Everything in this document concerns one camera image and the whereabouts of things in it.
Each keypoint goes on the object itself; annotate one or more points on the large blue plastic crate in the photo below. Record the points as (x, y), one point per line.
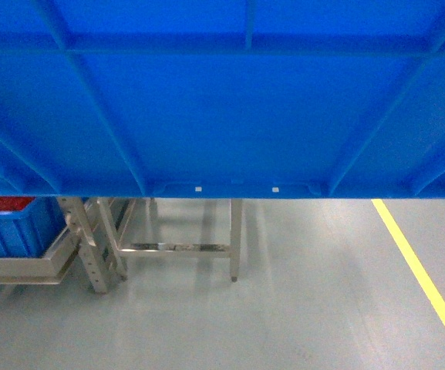
(222, 99)

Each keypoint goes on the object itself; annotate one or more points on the steel roller shelf rack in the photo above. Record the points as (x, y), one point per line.
(93, 232)

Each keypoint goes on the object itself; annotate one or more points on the blue crate with red parts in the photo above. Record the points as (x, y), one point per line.
(29, 232)

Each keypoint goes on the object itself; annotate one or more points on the red parts in crate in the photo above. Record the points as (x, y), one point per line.
(10, 204)

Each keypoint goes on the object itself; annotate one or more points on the stainless steel table frame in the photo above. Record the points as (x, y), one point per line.
(139, 210)

